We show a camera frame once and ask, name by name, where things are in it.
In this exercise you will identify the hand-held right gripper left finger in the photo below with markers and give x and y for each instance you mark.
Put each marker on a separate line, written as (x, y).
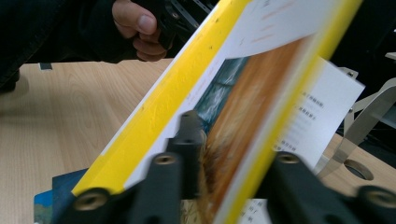
(190, 155)

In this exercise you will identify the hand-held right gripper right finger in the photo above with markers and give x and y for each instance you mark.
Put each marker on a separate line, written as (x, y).
(286, 177)

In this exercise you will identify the yellow book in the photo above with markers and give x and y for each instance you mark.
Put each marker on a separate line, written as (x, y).
(162, 109)

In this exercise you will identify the red illustrated book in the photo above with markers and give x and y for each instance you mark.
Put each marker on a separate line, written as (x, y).
(62, 189)

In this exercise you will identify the grey tape strip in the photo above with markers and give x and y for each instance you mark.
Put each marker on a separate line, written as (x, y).
(45, 66)

